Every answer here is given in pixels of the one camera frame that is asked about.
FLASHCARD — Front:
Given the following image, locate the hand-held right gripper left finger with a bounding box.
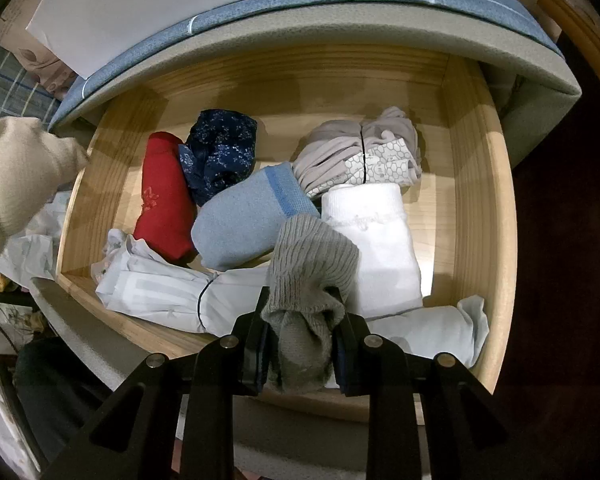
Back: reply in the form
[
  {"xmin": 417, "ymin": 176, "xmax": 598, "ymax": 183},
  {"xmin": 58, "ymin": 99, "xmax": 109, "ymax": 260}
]
[{"xmin": 42, "ymin": 287, "xmax": 271, "ymax": 480}]

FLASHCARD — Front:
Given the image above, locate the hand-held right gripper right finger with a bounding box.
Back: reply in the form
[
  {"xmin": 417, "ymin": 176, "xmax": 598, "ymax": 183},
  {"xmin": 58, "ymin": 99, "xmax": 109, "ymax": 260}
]
[{"xmin": 330, "ymin": 287, "xmax": 508, "ymax": 480}]

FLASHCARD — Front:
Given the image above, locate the grey ribbed sock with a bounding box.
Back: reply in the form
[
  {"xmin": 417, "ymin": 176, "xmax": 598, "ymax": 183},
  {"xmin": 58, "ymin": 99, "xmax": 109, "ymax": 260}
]
[{"xmin": 260, "ymin": 214, "xmax": 361, "ymax": 395}]

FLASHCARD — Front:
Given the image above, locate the navy floral underwear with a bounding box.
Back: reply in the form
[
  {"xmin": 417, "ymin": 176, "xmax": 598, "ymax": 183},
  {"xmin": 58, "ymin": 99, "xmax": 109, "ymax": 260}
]
[{"xmin": 177, "ymin": 109, "xmax": 258, "ymax": 206}]

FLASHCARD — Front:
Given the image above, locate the wooden drawer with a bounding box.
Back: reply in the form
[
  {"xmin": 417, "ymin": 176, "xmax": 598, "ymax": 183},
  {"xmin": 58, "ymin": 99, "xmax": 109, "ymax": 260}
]
[{"xmin": 27, "ymin": 52, "xmax": 518, "ymax": 480}]

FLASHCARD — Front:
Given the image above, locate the pale blue rolled underwear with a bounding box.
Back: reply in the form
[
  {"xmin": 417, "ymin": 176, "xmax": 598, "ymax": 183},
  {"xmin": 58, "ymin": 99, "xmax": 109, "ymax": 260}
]
[{"xmin": 337, "ymin": 295, "xmax": 490, "ymax": 391}]

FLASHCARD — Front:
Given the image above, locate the white banded underwear bundle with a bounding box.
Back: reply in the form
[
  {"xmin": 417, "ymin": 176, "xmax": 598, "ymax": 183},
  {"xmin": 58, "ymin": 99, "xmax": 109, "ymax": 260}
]
[{"xmin": 95, "ymin": 228, "xmax": 271, "ymax": 335}]

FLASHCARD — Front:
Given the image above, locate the light blue rolled underwear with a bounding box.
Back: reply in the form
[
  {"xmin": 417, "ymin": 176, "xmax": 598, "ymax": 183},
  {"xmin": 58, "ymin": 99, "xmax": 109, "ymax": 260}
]
[{"xmin": 190, "ymin": 161, "xmax": 321, "ymax": 272}]

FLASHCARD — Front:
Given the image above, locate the red rolled underwear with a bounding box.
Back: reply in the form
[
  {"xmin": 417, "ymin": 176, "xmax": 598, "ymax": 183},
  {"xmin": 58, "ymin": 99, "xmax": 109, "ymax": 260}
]
[{"xmin": 132, "ymin": 131, "xmax": 198, "ymax": 263}]

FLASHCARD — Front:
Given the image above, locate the beige patterned underwear bundle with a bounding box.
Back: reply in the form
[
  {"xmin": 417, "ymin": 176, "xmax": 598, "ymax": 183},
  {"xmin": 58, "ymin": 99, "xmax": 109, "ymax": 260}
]
[{"xmin": 292, "ymin": 106, "xmax": 423, "ymax": 198}]

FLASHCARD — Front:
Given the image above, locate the dark cloth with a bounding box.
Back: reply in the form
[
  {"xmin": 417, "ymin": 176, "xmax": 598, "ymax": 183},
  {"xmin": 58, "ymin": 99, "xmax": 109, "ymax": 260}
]
[{"xmin": 15, "ymin": 337, "xmax": 126, "ymax": 466}]

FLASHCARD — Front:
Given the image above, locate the white crumpled cloth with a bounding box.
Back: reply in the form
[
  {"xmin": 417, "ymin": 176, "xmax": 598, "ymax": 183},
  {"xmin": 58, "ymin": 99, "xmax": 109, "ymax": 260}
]
[{"xmin": 0, "ymin": 195, "xmax": 73, "ymax": 291}]

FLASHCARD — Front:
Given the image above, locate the pale printed cloth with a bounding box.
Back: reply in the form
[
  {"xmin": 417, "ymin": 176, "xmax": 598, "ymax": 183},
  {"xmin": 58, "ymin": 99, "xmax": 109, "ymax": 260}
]
[{"xmin": 0, "ymin": 300, "xmax": 46, "ymax": 346}]

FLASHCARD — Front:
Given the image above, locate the white shoe box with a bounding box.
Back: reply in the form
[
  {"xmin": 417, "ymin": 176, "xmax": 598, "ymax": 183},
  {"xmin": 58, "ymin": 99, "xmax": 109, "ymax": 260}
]
[{"xmin": 25, "ymin": 0, "xmax": 403, "ymax": 80}]

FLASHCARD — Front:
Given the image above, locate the grey plaid blanket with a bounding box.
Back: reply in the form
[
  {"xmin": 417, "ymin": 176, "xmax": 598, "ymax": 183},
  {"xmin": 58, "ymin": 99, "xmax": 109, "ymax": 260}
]
[{"xmin": 0, "ymin": 42, "xmax": 63, "ymax": 121}]

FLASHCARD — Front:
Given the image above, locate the wooden bed frame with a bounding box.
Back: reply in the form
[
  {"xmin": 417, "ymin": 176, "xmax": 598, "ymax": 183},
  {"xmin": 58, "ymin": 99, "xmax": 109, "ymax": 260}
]
[{"xmin": 537, "ymin": 0, "xmax": 600, "ymax": 106}]

